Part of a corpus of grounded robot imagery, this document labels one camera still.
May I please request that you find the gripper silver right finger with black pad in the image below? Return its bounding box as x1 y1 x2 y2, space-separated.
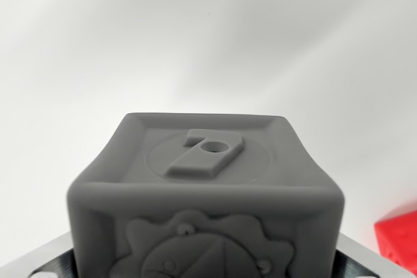
335 232 417 278

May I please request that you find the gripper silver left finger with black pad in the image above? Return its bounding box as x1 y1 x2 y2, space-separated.
0 230 79 278

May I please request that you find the grey lion relief cube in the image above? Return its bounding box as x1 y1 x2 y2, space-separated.
66 111 347 278

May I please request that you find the red cube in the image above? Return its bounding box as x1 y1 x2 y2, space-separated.
373 204 417 274

